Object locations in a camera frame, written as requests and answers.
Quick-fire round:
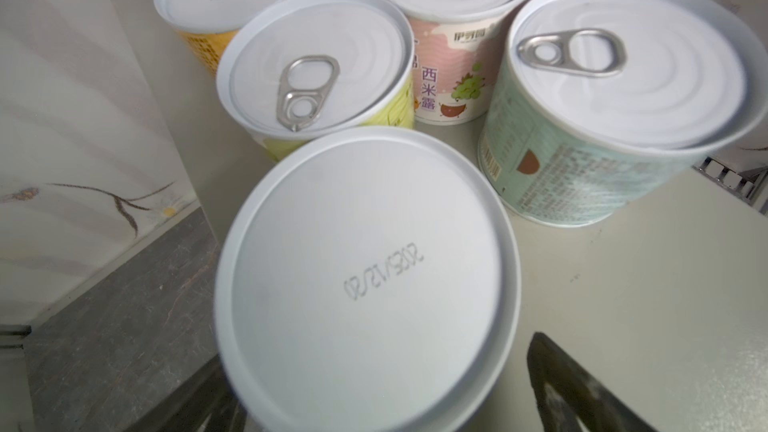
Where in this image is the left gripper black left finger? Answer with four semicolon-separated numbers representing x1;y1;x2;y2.
127;355;247;431

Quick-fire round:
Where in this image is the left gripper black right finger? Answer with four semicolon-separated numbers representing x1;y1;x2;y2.
526;332;654;431

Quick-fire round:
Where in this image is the teal labelled can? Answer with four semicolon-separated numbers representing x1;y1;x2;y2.
478;0;767;227

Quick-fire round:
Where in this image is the green labelled can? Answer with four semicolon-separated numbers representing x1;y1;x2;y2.
216;0;415;161

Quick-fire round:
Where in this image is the pink white can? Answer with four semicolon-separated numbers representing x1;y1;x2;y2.
389;0;527;126

